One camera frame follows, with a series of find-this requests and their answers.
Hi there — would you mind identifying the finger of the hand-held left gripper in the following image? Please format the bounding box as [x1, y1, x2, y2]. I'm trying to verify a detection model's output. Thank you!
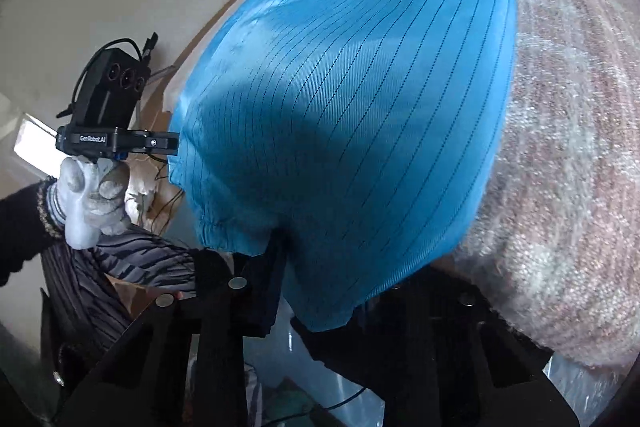
[126, 130, 180, 156]

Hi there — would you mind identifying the clear plastic bag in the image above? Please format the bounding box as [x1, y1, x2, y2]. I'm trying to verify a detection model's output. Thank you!
[542, 349, 631, 427]

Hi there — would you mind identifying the person's left forearm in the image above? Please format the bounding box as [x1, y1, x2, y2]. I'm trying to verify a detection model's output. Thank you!
[0, 177, 66, 290]

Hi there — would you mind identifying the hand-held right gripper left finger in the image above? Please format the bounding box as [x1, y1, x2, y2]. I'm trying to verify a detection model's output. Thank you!
[55, 232, 288, 427]

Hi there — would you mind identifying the person's left hand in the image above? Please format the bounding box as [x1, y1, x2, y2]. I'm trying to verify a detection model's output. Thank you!
[54, 154, 132, 251]

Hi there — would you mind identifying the pink checked blanket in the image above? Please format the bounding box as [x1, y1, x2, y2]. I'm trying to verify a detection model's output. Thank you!
[435, 0, 640, 370]

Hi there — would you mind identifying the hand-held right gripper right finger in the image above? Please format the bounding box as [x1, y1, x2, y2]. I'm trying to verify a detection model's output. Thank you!
[380, 282, 582, 427]

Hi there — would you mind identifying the blue pinstriped work coat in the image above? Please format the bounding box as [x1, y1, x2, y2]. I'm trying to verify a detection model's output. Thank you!
[167, 0, 518, 333]

